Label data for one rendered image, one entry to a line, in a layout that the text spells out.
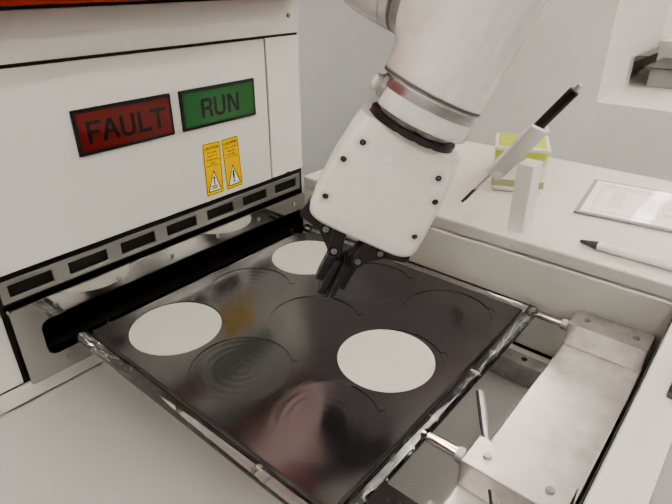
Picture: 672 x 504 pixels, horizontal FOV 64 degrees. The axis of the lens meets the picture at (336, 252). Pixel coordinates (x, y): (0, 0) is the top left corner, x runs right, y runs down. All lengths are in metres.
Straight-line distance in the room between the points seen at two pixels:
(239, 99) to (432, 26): 0.38
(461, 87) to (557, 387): 0.33
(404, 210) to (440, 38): 0.13
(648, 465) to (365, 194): 0.27
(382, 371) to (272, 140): 0.40
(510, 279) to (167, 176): 0.44
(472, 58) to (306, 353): 0.33
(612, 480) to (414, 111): 0.28
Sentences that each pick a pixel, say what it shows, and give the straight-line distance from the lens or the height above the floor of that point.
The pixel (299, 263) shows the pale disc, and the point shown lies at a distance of 0.73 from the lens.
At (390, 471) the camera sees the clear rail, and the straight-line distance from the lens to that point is 0.46.
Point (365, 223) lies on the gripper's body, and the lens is 0.45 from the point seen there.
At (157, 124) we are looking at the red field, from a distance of 0.67.
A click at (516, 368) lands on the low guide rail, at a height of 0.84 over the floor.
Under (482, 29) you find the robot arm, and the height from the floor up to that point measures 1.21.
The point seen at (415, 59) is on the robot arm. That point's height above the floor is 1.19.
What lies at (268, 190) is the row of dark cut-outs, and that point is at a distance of 0.80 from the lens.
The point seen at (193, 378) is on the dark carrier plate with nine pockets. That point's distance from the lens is 0.55.
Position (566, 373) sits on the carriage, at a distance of 0.62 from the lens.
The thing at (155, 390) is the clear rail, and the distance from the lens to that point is 0.54.
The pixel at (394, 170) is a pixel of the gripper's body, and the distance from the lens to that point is 0.43.
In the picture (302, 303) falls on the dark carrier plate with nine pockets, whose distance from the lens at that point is 0.64.
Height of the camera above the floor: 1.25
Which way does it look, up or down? 28 degrees down
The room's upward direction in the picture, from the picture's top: straight up
